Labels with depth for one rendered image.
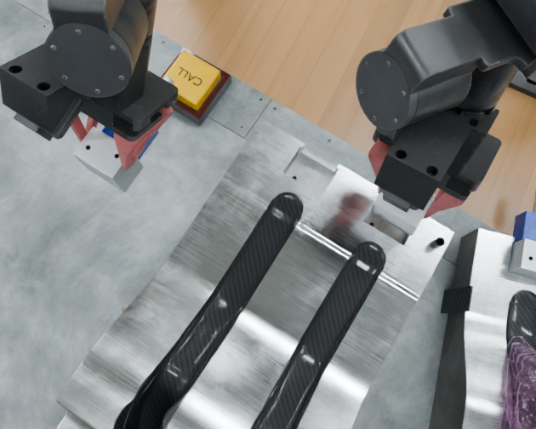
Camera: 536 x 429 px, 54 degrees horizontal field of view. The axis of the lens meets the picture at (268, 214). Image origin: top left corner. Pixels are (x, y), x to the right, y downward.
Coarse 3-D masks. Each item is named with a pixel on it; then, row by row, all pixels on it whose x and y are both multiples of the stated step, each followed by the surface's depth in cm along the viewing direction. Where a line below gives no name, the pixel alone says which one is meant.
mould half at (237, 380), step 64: (256, 128) 62; (256, 192) 60; (192, 256) 58; (320, 256) 59; (128, 320) 53; (256, 320) 57; (384, 320) 57; (128, 384) 50; (256, 384) 53; (320, 384) 55
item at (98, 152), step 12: (96, 132) 54; (108, 132) 55; (156, 132) 57; (84, 144) 53; (96, 144) 53; (108, 144) 53; (84, 156) 53; (96, 156) 53; (108, 156) 53; (96, 168) 53; (108, 168) 53; (120, 168) 53; (132, 168) 56; (108, 180) 56; (120, 180) 55; (132, 180) 58
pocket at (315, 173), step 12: (300, 156) 64; (312, 156) 63; (288, 168) 63; (300, 168) 64; (312, 168) 64; (324, 168) 63; (336, 168) 63; (300, 180) 63; (312, 180) 63; (324, 180) 64
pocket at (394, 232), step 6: (372, 210) 63; (366, 216) 63; (372, 216) 63; (366, 222) 62; (372, 222) 62; (378, 222) 62; (384, 222) 62; (378, 228) 62; (384, 228) 62; (390, 228) 62; (396, 228) 62; (390, 234) 62; (396, 234) 62; (402, 234) 62; (408, 234) 60; (396, 240) 62; (402, 240) 62
